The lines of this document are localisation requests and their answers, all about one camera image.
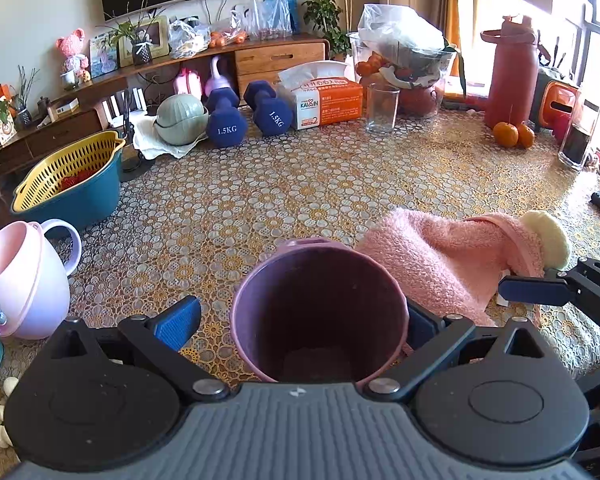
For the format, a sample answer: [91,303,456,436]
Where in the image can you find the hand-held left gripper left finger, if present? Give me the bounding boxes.
[45,295,231,403]

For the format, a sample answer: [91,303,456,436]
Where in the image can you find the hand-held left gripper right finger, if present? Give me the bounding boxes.
[362,297,548,403]

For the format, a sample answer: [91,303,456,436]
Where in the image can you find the pink fluffy towel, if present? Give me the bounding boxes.
[355,207,548,328]

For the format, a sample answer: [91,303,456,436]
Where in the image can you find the purple plastic cup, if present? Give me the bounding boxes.
[229,238,412,397]

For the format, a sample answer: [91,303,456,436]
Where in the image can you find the cream fluffy puff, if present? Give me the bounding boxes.
[520,210,572,271]

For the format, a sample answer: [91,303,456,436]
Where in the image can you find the glass with dark liquid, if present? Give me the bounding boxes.
[558,97,600,172]

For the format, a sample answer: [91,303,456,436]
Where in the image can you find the blue plastic basin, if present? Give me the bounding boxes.
[11,130,126,233]

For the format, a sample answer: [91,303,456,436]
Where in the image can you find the black stand base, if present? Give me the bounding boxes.
[120,125,156,183]

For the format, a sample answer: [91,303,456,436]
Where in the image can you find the small red cup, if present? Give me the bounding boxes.
[552,112,571,144]

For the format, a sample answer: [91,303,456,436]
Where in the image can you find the white cloth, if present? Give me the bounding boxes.
[131,112,211,161]

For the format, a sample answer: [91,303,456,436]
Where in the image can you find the orange and green desktop bin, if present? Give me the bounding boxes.
[530,67,581,133]

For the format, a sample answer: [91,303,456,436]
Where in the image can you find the yellow plastic colander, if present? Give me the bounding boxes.
[19,130,126,211]

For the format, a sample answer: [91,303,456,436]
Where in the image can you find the blue dumbbell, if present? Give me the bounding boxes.
[243,80,294,137]
[205,87,248,150]

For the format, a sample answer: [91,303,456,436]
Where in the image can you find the green stacked bowls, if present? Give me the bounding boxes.
[154,94,210,147]

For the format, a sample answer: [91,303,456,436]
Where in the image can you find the large red water bottle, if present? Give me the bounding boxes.
[481,15,541,131]

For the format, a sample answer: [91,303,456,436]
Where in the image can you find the clear glass tumbler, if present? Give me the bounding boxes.
[365,83,401,134]

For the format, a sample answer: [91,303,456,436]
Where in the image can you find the red round fruit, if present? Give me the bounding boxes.
[397,85,438,117]

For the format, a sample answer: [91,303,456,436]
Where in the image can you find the white router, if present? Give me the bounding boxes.
[102,87,148,128]

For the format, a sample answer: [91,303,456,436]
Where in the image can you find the glass fruit bowl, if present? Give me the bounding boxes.
[347,32,458,118]

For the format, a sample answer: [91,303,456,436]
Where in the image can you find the black utensil set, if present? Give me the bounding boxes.
[537,35,576,72]

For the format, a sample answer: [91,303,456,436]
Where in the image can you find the pink small bag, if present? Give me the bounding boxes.
[174,67,203,103]

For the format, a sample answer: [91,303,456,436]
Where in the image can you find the small white box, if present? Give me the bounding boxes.
[47,97,81,121]

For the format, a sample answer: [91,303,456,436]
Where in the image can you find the purple kettlebell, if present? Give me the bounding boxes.
[205,56,231,98]

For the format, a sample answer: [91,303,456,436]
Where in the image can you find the orange and white tissue box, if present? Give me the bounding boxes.
[278,60,364,131]

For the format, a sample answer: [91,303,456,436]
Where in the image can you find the small vase with grass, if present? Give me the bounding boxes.
[16,65,42,128]

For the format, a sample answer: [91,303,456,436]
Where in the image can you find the dark vase with twigs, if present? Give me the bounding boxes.
[102,0,166,67]

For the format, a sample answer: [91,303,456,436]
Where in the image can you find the small unframed photo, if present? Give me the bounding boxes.
[89,32,120,79]

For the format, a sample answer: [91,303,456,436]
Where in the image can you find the wooden television cabinet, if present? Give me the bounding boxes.
[0,34,331,196]

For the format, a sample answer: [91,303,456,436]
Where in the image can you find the crumpled clear plastic bag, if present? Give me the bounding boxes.
[167,17,212,59]

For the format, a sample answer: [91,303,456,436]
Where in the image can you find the pile of small oranges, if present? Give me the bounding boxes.
[210,30,249,49]

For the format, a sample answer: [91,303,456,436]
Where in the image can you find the pink teddy bear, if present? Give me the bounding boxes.
[56,28,90,86]

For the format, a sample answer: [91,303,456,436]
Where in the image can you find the clear bag with blue item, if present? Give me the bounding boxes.
[252,0,301,41]

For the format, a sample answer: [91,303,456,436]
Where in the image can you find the green potted plant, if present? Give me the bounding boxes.
[280,0,353,59]

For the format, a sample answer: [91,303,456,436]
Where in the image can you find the green photo frame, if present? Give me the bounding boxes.
[117,15,171,68]

